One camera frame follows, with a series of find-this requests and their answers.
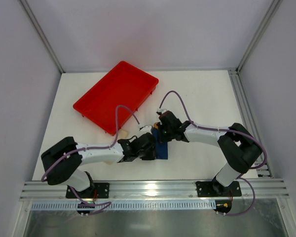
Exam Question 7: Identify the dark blue paper napkin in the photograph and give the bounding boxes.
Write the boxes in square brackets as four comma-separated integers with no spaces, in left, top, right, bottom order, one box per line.
[151,127,168,160]

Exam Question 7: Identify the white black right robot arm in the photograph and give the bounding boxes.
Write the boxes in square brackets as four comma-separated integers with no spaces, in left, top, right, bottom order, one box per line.
[156,110,262,196]

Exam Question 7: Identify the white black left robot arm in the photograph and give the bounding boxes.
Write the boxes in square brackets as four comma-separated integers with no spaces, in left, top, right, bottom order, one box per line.
[41,132,156,193]

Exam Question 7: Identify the red plastic tray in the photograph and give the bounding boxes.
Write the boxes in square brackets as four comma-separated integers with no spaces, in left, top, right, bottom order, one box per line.
[73,61,159,135]

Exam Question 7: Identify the left black controller board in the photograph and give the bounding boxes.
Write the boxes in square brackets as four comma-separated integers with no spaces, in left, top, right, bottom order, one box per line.
[77,201,95,215]

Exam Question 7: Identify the black controller board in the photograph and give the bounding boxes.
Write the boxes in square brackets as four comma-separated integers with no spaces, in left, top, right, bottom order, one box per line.
[214,200,232,214]
[77,201,95,215]

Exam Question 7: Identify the right black controller board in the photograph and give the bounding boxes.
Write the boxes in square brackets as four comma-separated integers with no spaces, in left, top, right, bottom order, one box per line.
[214,200,232,214]

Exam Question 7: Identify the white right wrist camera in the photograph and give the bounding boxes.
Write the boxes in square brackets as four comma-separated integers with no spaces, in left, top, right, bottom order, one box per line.
[156,108,167,115]

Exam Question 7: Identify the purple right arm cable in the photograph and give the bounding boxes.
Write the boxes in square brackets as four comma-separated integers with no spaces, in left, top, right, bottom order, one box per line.
[159,90,267,217]

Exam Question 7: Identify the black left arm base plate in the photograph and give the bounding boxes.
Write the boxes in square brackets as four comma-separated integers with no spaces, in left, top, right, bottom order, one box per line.
[76,182,110,198]

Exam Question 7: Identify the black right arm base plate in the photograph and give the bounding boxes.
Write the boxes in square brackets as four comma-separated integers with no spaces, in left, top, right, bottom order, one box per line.
[195,181,242,198]

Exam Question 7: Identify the aluminium right side rail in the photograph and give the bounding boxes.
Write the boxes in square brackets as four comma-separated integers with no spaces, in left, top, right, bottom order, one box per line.
[228,69,273,178]

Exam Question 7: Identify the aluminium rail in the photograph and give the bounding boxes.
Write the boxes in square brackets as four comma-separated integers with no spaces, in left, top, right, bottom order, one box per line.
[228,69,273,178]
[19,178,289,201]

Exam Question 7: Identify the aluminium front rail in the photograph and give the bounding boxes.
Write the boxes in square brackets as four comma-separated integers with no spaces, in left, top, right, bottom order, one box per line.
[19,178,289,201]

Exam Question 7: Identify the white slotted cable duct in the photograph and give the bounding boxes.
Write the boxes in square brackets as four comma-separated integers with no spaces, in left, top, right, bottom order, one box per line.
[30,199,216,211]

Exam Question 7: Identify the aluminium left corner post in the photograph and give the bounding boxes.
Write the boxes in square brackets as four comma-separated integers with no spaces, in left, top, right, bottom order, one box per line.
[18,0,65,74]

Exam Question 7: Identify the aluminium corner post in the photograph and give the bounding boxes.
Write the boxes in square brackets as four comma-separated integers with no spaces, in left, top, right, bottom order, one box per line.
[18,0,65,74]
[236,0,282,74]

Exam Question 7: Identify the aluminium right corner post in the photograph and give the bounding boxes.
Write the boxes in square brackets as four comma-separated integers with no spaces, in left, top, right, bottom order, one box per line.
[236,0,282,74]

